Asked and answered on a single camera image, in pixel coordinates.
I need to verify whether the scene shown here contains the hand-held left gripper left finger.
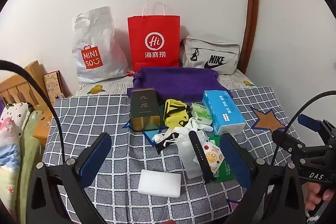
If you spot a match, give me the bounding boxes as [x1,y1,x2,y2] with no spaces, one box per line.
[26,132,112,224]

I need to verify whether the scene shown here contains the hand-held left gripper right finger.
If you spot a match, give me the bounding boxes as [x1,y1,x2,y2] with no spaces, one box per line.
[220,133,306,224]

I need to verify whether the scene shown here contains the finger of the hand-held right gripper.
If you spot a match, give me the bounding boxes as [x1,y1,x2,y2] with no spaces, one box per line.
[297,114,336,136]
[271,129,306,155]

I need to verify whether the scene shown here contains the green sachet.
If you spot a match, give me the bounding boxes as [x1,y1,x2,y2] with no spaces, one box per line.
[207,135,238,183]

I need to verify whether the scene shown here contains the orange print mask packet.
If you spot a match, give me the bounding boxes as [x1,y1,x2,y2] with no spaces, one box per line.
[201,141,225,177]

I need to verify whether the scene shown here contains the white plush glove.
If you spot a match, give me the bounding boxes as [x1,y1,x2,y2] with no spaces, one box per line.
[172,117,214,139]

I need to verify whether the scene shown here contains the white sponge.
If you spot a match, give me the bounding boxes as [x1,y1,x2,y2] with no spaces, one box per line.
[138,169,182,198]

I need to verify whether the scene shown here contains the person's right hand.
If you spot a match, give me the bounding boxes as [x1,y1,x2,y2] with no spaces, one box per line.
[306,182,336,214]

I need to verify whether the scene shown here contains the grey checkered blanket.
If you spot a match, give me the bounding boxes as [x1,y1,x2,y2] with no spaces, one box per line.
[42,86,302,224]

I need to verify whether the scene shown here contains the clear plastic bag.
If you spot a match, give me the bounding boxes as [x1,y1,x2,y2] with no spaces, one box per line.
[177,131,211,179]

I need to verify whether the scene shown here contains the blue tissue pack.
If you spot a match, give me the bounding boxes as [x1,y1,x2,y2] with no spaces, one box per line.
[202,90,247,136]

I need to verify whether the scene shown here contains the green and white tissue packet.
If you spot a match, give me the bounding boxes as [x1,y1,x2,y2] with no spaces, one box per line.
[190,102,214,126]

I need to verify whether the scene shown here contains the cardboard box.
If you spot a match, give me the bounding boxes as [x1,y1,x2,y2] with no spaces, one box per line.
[33,108,54,146]

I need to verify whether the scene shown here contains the dark green tin box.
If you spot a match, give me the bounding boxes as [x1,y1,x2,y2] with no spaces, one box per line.
[130,88,161,132]

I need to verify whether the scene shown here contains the yellow and black fabric pouch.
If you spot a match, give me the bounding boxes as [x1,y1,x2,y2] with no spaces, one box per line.
[163,98,191,128]

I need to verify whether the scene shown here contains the patterned book box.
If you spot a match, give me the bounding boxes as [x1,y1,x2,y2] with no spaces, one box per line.
[43,70,65,103]

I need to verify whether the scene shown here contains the colourful quilt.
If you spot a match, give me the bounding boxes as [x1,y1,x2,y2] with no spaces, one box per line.
[0,102,43,215]

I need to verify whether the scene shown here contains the purple towel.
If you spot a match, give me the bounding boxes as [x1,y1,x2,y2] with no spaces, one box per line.
[126,67,233,103]

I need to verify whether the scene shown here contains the wooden headboard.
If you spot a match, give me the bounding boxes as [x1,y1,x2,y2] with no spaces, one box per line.
[0,60,51,109]

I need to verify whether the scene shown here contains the grey zip pouch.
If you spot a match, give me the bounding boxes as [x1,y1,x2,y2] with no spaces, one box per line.
[180,36,241,76]

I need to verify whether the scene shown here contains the white plastic shopping bag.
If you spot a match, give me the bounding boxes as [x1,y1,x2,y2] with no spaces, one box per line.
[72,6,130,84]

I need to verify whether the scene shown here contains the red paper bag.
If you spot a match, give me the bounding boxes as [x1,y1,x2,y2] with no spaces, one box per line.
[127,0,181,73]

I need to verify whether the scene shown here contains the black watch strap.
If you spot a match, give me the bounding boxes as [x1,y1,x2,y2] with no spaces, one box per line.
[188,131,215,184]

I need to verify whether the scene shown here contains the black drawstring pouch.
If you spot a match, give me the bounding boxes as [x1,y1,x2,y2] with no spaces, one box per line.
[154,134,182,155]

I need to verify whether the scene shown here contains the brown wooden door frame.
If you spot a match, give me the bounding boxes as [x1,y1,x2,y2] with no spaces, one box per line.
[243,0,259,75]

